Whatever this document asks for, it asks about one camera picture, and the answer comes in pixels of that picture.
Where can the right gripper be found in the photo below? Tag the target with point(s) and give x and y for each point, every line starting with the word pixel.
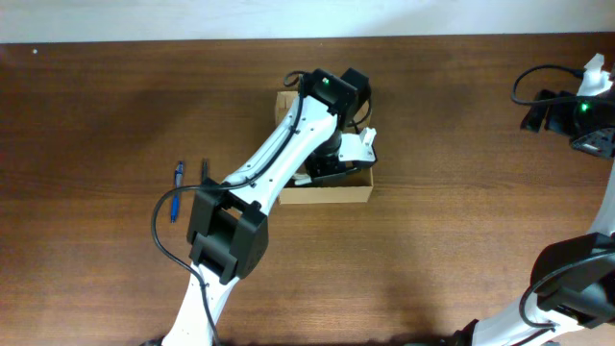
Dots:
pixel 531 118

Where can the black pen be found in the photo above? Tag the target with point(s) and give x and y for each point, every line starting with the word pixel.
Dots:
pixel 204 171

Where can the beige masking tape roll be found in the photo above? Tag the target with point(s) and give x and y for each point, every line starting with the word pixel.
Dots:
pixel 301 179

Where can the brown cardboard box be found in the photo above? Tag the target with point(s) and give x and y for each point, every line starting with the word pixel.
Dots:
pixel 355 188

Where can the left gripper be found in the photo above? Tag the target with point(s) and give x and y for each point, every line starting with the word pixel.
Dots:
pixel 328 174

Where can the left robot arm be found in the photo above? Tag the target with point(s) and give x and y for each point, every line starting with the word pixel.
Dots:
pixel 318 141

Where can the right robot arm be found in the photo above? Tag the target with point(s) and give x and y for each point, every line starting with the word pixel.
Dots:
pixel 571 285

